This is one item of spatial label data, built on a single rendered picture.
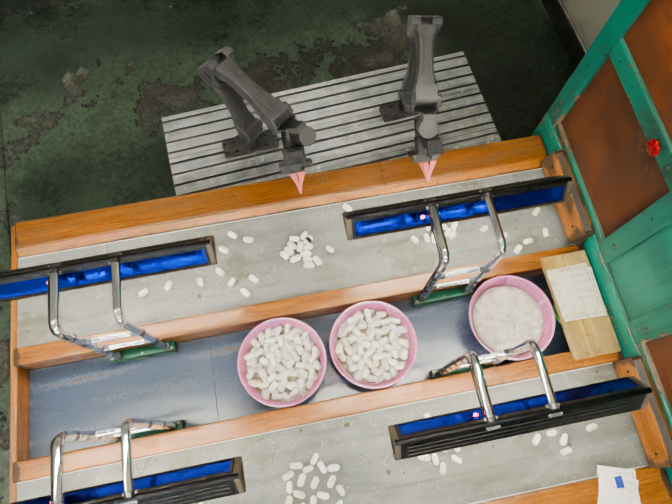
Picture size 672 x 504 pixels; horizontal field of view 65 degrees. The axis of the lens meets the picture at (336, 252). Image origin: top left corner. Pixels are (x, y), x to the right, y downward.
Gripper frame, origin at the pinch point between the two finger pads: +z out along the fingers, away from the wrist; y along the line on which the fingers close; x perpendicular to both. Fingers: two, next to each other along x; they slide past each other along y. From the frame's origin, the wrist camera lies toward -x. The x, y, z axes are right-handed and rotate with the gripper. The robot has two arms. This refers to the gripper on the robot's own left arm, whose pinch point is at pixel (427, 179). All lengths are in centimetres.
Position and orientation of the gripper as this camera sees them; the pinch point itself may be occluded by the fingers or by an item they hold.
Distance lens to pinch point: 174.2
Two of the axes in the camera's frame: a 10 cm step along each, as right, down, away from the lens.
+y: 9.8, -1.8, 0.7
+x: -1.3, -3.5, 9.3
